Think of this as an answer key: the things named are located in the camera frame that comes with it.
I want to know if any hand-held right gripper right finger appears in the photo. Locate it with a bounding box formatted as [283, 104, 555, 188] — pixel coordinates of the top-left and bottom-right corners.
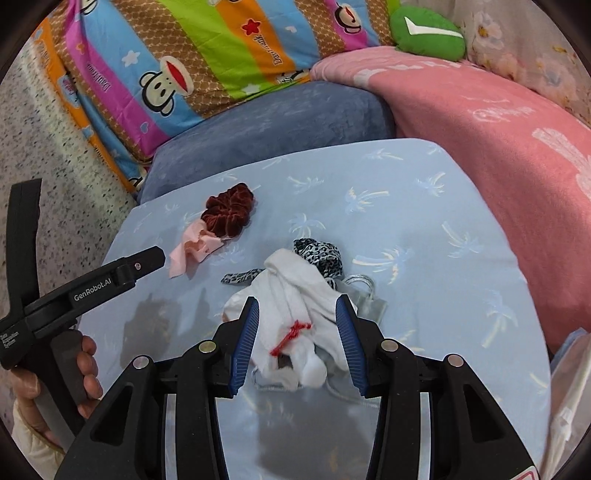
[335, 293, 539, 480]

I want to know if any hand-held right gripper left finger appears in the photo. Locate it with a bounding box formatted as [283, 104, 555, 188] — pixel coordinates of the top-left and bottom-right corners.
[54, 295, 260, 480]

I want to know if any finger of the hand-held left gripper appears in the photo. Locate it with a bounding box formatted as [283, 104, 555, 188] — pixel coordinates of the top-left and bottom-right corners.
[113, 246, 166, 289]
[8, 178, 43, 319]

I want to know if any white sock with red thread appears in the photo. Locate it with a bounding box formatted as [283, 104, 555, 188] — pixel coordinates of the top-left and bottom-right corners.
[223, 248, 352, 391]

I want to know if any white plastic trash bag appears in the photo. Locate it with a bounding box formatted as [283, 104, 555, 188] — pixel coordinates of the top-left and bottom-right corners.
[549, 328, 591, 480]

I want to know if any person's left hand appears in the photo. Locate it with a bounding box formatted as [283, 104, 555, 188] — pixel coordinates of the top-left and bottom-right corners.
[10, 336, 103, 446]

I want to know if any pink cloth strip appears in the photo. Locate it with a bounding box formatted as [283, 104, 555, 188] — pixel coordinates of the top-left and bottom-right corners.
[168, 217, 225, 280]

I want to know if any leopard print scrunchie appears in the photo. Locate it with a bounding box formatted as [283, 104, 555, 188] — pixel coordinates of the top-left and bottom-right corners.
[221, 237, 345, 289]

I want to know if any dark red scrunchie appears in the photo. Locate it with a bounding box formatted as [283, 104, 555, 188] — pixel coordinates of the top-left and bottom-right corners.
[202, 183, 256, 241]

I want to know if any light blue palm print cloth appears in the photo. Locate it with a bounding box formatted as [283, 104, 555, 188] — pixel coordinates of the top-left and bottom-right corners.
[76, 137, 553, 480]

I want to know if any colourful monkey print pillow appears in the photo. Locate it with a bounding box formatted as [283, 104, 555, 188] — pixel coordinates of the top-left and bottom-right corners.
[28, 0, 402, 195]

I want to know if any blue velvet cushion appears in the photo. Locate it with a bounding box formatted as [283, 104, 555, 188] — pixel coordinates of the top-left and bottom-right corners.
[137, 80, 395, 206]

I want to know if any pink blanket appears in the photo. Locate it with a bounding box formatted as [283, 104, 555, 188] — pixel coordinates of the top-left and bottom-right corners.
[309, 46, 591, 342]

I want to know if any green cushion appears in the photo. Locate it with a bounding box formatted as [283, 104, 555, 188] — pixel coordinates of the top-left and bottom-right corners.
[389, 6, 466, 62]

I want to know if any floral beige pillow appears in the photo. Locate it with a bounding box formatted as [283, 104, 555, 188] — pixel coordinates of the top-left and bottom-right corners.
[443, 0, 588, 121]

